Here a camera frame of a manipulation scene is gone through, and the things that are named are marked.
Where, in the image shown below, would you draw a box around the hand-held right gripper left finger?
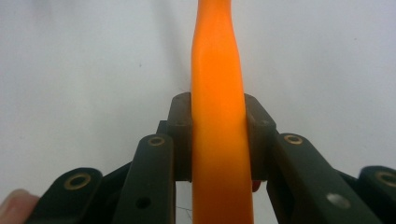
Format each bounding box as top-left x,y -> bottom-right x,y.
112,91 -> 193,224

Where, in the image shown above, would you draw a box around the orange brush with grey bristles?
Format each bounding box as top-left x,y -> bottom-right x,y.
190,0 -> 255,224

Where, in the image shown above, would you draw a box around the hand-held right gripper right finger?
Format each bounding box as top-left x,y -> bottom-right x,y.
244,92 -> 383,224

